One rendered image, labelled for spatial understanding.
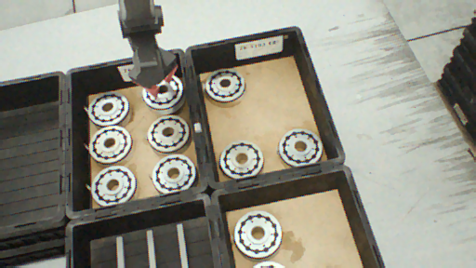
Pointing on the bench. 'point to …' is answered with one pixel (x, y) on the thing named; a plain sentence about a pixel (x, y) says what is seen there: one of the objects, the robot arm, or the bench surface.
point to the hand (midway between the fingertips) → (160, 87)
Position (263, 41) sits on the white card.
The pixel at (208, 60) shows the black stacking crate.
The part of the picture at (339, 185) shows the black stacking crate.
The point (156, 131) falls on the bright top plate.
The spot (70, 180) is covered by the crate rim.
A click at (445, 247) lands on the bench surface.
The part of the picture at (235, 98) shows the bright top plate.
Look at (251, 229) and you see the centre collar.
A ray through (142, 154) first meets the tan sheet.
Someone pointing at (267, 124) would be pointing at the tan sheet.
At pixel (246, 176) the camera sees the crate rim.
